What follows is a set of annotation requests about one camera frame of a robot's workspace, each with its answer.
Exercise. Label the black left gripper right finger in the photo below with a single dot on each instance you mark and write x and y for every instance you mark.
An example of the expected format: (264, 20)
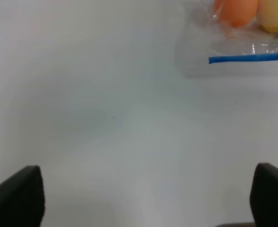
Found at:
(264, 195)

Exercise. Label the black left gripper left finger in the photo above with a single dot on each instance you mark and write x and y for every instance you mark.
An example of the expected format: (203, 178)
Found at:
(22, 199)

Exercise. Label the clear zip bag blue seal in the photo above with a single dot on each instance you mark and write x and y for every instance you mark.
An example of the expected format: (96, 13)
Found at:
(205, 40)

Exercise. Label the yellow pear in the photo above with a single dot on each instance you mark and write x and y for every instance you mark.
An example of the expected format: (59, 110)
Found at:
(267, 15)

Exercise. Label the orange fruit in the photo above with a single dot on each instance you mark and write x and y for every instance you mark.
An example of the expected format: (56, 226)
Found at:
(236, 13)

